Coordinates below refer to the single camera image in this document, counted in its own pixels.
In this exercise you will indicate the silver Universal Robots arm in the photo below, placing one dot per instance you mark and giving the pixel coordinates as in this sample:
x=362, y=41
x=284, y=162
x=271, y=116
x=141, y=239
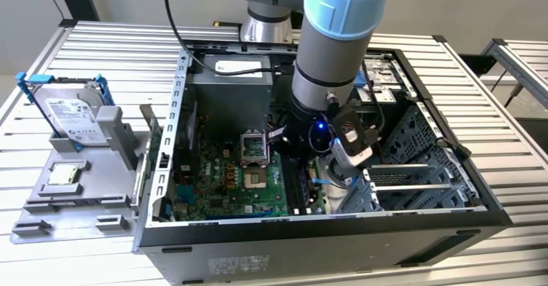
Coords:
x=328, y=58

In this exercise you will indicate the black RAM slot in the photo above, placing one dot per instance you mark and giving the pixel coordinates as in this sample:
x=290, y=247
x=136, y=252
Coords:
x=294, y=186
x=290, y=186
x=299, y=190

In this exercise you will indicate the CPU socket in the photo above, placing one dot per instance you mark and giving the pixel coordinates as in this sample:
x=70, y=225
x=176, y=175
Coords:
x=258, y=179

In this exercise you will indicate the grey power supply unit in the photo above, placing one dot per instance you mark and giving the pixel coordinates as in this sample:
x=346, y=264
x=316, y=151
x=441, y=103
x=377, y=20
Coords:
x=231, y=100

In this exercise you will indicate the grey metal drive cage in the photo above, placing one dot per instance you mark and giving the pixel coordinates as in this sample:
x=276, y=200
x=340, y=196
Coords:
x=381, y=97

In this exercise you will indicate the blue plastic drive latch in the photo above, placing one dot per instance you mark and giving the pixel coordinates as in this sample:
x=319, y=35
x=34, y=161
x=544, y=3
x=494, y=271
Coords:
x=359, y=79

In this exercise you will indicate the grey perforated disk bay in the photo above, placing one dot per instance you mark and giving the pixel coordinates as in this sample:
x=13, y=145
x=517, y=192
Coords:
x=398, y=173

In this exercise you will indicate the blue expansion slot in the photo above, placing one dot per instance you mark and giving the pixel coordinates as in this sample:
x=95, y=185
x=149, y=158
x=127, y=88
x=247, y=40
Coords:
x=260, y=215

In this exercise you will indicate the green motherboard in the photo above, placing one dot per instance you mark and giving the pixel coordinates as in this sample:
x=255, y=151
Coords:
x=213, y=199

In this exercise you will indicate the black open PC case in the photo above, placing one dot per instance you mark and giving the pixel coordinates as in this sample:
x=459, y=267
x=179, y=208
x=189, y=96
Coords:
x=299, y=250

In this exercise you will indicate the grey parts rack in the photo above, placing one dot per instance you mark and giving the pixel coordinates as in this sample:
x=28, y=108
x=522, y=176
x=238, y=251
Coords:
x=103, y=177

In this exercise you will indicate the hard disk in blue carrier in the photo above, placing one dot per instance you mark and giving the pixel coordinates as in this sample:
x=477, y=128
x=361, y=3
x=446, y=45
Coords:
x=68, y=113

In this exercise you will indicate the silver CPU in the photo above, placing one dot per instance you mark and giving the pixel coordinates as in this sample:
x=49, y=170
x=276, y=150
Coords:
x=62, y=174

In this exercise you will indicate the metal slat side table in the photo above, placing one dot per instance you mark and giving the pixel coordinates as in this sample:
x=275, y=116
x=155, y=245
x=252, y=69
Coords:
x=528, y=55

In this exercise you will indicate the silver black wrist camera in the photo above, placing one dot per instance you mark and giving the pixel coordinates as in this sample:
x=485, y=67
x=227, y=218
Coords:
x=352, y=148

